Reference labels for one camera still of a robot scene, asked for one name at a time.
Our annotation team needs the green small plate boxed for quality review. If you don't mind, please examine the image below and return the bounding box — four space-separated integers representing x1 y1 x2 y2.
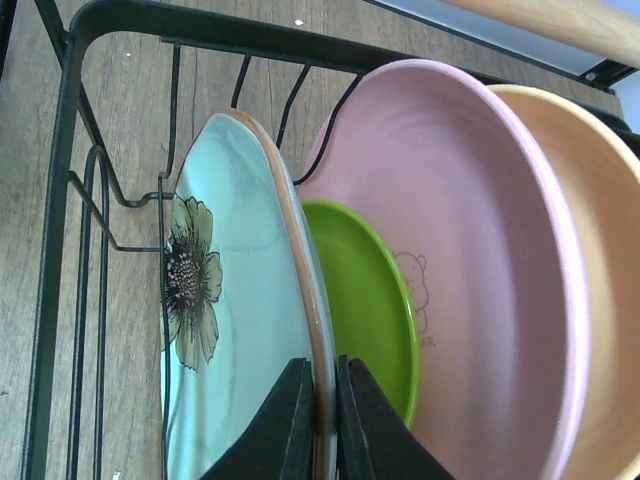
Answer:
302 199 421 426

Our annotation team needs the right wooden rack handle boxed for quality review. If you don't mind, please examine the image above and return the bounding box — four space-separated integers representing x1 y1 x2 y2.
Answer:
450 0 639 68

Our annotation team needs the pink bear plate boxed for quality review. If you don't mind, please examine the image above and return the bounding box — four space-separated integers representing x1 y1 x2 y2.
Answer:
299 59 590 479

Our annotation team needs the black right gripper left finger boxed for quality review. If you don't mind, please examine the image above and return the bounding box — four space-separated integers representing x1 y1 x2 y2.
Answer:
202 358 314 480

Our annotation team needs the light blue flower plate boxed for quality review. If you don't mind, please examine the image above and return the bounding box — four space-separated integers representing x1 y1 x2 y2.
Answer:
160 108 337 479

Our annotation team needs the black wire dish rack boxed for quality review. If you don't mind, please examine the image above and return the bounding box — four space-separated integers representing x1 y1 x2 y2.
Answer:
19 0 640 480

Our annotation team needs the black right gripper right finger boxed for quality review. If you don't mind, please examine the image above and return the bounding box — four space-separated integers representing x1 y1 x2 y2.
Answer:
337 355 452 480

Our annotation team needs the orange yellow plate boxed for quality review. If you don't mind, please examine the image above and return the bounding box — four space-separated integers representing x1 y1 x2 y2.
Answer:
491 85 639 479

